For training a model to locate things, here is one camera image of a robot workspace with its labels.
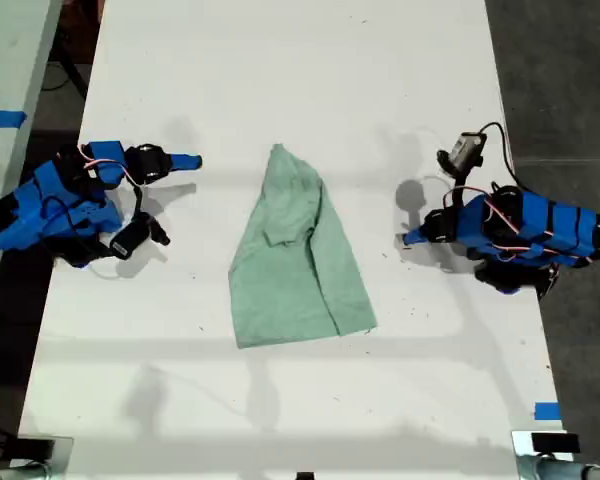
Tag pale green T-shirt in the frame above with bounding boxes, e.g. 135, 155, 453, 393
227, 143, 379, 350

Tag long blue tape strip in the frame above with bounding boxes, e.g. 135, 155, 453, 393
0, 108, 28, 129

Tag white side table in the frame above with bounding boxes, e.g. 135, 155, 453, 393
0, 0, 65, 324

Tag short blue tape strip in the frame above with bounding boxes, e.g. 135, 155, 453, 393
533, 401, 563, 422

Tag small black box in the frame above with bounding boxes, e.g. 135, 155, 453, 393
530, 432, 582, 456
13, 435, 57, 462

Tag grey metal pipe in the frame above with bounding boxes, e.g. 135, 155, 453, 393
0, 461, 52, 480
535, 455, 600, 480

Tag black camera stalk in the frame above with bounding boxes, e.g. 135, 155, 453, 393
131, 183, 172, 247
436, 148, 483, 189

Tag black grey camera box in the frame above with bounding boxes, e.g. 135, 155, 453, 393
446, 131, 487, 167

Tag black floor cable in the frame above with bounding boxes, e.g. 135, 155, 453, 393
41, 53, 89, 95

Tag shiny metal bracket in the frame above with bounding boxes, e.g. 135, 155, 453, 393
8, 435, 76, 475
510, 429, 575, 480

